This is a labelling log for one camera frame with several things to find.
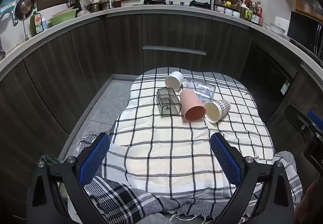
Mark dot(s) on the black dishwasher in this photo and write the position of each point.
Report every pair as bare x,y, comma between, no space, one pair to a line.
268,80

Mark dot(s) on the steel pot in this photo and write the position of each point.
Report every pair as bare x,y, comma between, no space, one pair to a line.
93,7

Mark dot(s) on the white bowls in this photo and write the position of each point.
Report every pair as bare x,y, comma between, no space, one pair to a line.
277,29

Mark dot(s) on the checkered paper cup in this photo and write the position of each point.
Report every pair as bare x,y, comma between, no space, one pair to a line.
217,110

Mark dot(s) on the green basin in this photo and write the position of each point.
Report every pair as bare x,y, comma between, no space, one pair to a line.
63,17

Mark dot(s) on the white cup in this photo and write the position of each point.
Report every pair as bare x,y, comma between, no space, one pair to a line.
174,80

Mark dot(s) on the gas stove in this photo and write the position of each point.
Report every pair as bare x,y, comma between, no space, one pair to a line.
161,2

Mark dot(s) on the glass jar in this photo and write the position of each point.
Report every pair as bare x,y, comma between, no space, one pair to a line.
117,3

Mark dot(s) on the black microwave oven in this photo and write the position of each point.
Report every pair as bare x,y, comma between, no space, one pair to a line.
304,31

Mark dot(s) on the metal faucet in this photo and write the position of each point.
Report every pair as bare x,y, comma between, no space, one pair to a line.
7,16

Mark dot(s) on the blue bottle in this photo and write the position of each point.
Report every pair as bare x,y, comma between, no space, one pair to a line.
44,24

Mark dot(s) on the green mug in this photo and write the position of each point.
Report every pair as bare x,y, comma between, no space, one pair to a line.
248,14

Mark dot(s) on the green dish soap bottle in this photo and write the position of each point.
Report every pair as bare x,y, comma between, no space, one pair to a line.
36,23

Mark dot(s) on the knife block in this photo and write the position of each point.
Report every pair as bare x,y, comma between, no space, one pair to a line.
73,3

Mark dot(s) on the pink cup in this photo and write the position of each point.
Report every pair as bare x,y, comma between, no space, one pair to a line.
193,106

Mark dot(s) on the pink bowl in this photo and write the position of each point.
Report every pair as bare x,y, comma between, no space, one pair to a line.
82,13

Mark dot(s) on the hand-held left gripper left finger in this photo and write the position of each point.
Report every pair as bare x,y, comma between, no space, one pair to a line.
94,158

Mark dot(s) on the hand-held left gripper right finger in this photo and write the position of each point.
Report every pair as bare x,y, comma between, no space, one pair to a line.
225,161

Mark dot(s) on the sauce bottle red label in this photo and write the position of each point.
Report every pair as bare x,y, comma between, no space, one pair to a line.
257,16

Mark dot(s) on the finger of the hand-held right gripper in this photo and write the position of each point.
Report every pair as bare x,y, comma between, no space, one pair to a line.
299,120

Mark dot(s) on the white black-grid tablecloth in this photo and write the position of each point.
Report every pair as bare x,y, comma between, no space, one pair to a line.
164,143

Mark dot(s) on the grey transparent square cup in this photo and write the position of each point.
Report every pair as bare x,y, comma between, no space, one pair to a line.
168,101

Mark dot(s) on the black stove grate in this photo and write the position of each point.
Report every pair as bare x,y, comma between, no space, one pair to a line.
199,4

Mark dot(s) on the grey plaid cloth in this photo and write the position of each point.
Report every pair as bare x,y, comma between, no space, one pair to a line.
121,198

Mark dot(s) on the hanging frying pan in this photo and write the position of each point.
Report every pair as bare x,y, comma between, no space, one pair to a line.
24,8

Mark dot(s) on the clear transparent square cup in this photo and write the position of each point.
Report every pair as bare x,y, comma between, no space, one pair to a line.
200,89

